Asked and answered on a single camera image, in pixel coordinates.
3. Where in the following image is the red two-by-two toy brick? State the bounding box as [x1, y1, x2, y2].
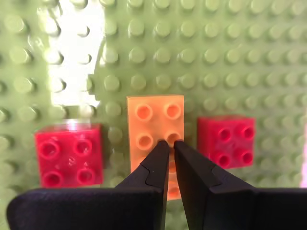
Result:
[34, 123, 105, 188]
[197, 116, 256, 170]

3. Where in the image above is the green studded baseplate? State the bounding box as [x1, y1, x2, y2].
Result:
[0, 0, 307, 230]

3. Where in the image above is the yellow two-by-four toy brick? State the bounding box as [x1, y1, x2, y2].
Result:
[126, 94, 186, 201]

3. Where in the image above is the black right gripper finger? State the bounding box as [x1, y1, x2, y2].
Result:
[174, 140, 307, 230]
[6, 140, 170, 230]

